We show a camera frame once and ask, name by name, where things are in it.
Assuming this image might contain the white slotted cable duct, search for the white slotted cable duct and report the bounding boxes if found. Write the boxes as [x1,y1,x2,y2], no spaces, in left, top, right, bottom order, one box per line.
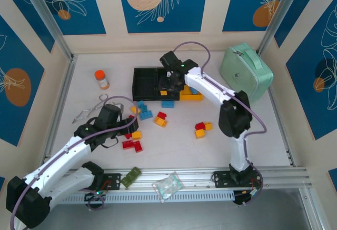
[59,191,235,205]

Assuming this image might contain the black plastic container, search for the black plastic container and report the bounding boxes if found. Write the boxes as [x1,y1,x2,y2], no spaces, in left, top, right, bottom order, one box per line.
[132,67,159,102]
[157,67,182,102]

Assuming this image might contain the aluminium side rail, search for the aluminium side rail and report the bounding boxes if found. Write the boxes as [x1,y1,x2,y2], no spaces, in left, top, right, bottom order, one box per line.
[265,86,298,167]
[39,54,77,167]

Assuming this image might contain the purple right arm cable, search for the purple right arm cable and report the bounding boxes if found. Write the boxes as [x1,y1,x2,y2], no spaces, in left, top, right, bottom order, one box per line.
[173,41,267,207]

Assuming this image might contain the base controller board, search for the base controller board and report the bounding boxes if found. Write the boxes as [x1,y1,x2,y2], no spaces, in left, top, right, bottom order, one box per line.
[84,189,108,211]
[234,187,261,207]

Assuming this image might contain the green circuit board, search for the green circuit board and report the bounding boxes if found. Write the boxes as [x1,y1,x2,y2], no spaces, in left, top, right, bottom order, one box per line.
[120,166,142,188]

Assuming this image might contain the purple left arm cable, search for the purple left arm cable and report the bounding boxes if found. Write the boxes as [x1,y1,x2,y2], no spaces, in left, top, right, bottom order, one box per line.
[9,96,140,229]

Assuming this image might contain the metal tongs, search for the metal tongs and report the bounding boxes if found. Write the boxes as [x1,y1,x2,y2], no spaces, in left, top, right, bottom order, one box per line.
[72,94,109,124]

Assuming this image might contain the aluminium frame post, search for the aluminium frame post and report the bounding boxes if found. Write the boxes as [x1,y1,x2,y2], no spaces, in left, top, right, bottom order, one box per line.
[257,0,310,56]
[18,0,74,60]

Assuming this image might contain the wide yellow lego brick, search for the wide yellow lego brick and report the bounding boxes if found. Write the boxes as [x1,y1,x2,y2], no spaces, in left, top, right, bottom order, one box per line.
[154,116,169,127]

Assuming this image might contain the mint green zipper bag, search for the mint green zipper bag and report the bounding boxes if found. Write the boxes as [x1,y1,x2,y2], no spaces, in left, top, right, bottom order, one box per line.
[220,42,274,104]

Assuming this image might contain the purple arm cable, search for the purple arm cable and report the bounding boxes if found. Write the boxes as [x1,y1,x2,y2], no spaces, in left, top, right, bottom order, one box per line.
[173,41,267,207]
[9,96,140,229]

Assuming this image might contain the clear plastic bag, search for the clear plastic bag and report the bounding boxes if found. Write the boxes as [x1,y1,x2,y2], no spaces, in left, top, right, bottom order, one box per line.
[152,171,183,204]

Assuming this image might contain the orange capped bottle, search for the orange capped bottle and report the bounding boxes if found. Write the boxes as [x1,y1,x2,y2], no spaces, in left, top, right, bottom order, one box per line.
[94,69,110,90]

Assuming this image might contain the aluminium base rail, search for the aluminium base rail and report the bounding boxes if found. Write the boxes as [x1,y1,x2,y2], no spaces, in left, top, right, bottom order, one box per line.
[42,165,309,193]

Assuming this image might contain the yellow plastic container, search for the yellow plastic container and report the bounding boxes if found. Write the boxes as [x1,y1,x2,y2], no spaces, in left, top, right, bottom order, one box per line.
[180,84,204,102]

